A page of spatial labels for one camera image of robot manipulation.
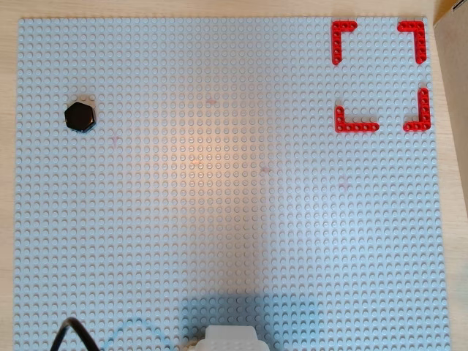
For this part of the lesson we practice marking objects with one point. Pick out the black hexagonal Lego piece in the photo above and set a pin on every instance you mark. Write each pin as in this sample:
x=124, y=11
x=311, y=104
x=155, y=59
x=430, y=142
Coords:
x=80, y=117

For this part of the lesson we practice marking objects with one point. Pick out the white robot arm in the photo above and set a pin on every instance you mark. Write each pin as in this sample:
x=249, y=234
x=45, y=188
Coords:
x=230, y=338

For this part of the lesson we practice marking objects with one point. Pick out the red L-shaped Lego beam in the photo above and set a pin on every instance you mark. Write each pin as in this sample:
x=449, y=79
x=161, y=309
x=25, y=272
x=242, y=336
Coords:
x=423, y=109
x=356, y=127
x=421, y=44
x=336, y=44

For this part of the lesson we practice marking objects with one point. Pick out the grey Lego baseplate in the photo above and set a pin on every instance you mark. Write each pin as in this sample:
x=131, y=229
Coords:
x=292, y=219

